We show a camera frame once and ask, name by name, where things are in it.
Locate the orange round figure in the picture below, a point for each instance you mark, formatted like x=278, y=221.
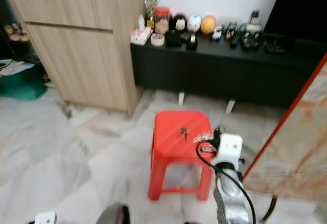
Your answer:
x=208, y=25

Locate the black low console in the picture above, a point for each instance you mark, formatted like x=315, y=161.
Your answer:
x=219, y=73

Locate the white round figure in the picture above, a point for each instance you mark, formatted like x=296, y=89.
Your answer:
x=194, y=23

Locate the small black box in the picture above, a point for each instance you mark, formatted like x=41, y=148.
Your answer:
x=173, y=40

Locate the white pink tissue box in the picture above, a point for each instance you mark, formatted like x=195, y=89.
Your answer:
x=140, y=35

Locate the clear key tag with red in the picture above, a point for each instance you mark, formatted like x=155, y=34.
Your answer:
x=202, y=137

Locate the dark rounded robot leg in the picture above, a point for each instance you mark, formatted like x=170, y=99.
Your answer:
x=113, y=215

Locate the white tape roll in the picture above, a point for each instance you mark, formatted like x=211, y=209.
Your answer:
x=157, y=40

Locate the green fabric storage bag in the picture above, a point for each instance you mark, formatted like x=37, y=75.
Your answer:
x=20, y=83

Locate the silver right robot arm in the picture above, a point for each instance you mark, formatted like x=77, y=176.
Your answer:
x=231, y=198

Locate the dark metal keys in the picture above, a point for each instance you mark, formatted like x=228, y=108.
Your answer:
x=184, y=132

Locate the black television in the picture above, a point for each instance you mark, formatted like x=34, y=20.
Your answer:
x=299, y=6

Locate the gold and blue trophy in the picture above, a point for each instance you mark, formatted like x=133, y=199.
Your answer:
x=152, y=0

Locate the white toy car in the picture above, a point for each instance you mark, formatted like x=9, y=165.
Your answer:
x=217, y=32

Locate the light wooden cabinet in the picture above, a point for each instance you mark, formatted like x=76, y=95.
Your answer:
x=82, y=55

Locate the red lidded clear jar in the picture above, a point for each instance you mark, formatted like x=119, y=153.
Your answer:
x=162, y=22

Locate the black remote controls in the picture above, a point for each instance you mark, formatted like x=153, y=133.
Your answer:
x=231, y=32

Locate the marble table with red edge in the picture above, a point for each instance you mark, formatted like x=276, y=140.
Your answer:
x=296, y=142

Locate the black desk organizer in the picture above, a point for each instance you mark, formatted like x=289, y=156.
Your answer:
x=252, y=41

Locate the black glass display cabinet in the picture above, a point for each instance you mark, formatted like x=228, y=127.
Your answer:
x=7, y=14

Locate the black tape dispenser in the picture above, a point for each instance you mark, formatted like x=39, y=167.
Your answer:
x=192, y=41

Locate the red plastic stool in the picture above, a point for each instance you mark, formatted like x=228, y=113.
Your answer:
x=171, y=147

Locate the black round figure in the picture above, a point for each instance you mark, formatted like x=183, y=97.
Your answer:
x=179, y=23

